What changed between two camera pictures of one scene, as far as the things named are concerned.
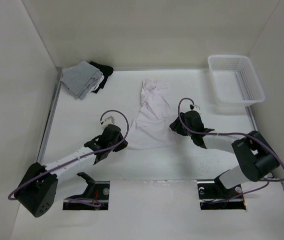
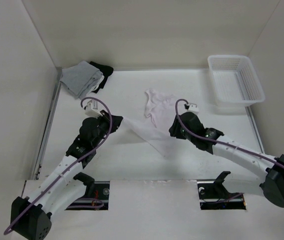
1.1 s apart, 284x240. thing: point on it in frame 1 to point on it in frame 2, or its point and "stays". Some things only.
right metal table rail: [251, 117] stays
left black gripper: [120, 148] to [117, 120]
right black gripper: [175, 126] stays
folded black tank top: [106, 70] stays
